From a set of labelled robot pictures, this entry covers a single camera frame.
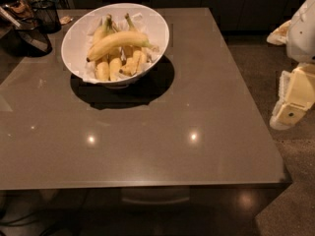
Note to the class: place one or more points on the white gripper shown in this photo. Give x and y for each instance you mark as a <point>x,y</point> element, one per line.
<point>302,38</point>

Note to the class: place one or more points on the brown item on tray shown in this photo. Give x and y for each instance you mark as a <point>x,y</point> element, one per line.
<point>20,9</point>

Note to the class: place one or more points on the white bowl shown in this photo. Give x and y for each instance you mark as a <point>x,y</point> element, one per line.
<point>75,44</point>

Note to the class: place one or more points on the large top yellow banana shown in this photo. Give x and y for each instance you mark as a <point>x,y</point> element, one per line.
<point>119,39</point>

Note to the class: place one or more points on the black mesh pen holder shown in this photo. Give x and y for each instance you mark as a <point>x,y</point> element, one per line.
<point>45,11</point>

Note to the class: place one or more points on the white paper bowl liner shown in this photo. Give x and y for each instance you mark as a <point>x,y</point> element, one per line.
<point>142,25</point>

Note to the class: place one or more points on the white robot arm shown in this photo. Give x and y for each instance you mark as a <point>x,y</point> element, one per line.
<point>298,34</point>

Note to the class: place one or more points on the small wrapped candy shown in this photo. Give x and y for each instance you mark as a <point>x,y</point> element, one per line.
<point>65,20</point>

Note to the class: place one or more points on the yellow banana bunch in bowl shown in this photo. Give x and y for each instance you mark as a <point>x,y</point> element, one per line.
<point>122,62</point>

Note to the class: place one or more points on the black mesh desk tray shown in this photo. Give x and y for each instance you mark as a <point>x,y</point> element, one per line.
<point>35,41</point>

